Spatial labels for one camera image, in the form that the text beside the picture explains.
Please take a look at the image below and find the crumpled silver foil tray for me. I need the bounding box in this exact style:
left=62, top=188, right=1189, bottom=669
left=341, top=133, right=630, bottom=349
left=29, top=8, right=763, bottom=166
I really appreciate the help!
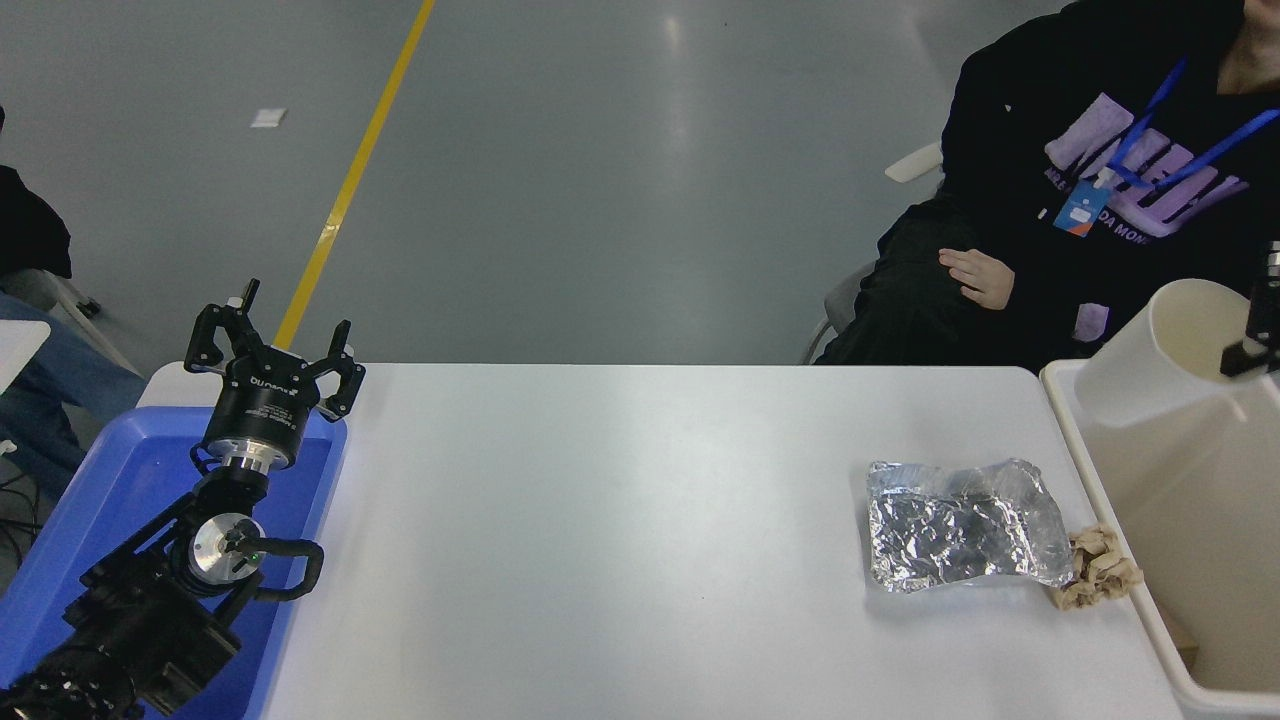
left=867, top=457, right=1076, bottom=593

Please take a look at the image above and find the white and grey chair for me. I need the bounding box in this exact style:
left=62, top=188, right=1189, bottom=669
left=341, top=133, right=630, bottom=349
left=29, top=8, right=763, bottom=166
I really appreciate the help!
left=800, top=140, right=1131, bottom=367

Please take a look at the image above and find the blue lanyard with badge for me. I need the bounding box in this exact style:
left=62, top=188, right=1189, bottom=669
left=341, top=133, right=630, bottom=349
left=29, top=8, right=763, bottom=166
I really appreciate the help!
left=1052, top=57, right=1280, bottom=239

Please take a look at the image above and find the large pale plastic bin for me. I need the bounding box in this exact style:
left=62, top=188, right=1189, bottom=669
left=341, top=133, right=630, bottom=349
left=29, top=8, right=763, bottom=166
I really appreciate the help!
left=1040, top=360, right=1280, bottom=719

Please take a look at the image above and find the blue plastic tray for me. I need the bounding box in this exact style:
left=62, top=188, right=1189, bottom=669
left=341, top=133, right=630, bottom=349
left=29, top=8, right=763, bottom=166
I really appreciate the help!
left=0, top=405, right=349, bottom=720

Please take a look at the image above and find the white paper cup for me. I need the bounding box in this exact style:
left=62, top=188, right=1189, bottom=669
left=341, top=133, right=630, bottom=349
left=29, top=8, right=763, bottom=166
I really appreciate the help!
left=1073, top=278, right=1263, bottom=429

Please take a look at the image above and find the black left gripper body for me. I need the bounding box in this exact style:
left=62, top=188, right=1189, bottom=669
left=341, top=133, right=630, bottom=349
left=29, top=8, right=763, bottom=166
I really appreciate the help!
left=205, top=348, right=323, bottom=454

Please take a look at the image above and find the crumpled tan paper ball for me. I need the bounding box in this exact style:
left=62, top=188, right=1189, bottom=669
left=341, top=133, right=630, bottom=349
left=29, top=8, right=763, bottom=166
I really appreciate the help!
left=1050, top=527, right=1144, bottom=611

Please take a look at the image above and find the person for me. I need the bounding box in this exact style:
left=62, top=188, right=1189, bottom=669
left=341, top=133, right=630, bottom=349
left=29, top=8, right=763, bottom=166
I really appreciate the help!
left=815, top=0, right=1280, bottom=367
left=0, top=105, right=147, bottom=501

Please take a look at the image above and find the person's left hand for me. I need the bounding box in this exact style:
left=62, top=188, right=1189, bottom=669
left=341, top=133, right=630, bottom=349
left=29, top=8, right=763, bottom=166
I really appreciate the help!
left=940, top=248, right=1016, bottom=311

